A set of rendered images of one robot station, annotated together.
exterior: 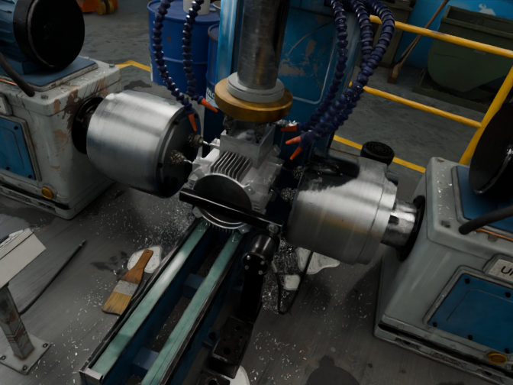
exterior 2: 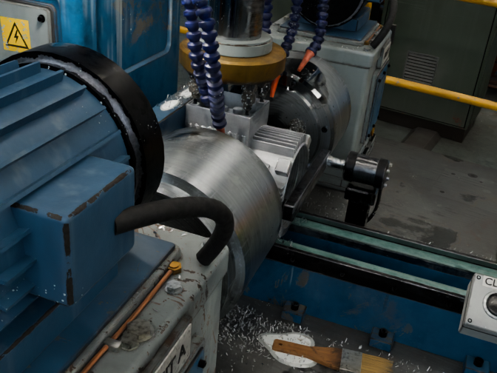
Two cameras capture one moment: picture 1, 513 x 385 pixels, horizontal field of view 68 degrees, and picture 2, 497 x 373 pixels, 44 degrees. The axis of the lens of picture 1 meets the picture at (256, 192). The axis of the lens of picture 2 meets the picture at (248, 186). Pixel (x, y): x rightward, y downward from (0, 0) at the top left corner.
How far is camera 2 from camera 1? 1.27 m
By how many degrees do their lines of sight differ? 70
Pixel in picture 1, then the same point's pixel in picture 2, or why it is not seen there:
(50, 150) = (212, 348)
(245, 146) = (262, 112)
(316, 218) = (339, 116)
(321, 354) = (379, 223)
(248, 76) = (259, 24)
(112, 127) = (239, 206)
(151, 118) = (234, 155)
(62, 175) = not seen: outside the picture
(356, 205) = (338, 83)
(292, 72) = (145, 25)
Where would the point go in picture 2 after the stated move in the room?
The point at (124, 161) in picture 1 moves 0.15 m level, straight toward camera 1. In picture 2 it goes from (265, 234) to (361, 226)
